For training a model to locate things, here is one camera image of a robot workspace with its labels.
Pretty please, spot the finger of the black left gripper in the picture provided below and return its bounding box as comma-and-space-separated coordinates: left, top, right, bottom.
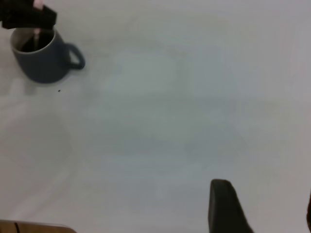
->
1, 5, 58, 30
0, 0, 36, 16

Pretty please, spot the dark grey ceramic mug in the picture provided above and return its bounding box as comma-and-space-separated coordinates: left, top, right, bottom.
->
10, 26, 86, 84

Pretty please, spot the pink handled metal spoon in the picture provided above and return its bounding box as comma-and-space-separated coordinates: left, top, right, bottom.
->
32, 0, 45, 50

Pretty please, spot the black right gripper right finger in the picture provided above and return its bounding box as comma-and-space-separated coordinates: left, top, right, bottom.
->
306, 191, 311, 233

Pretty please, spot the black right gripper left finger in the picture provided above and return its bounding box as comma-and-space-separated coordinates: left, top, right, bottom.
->
207, 179, 255, 233

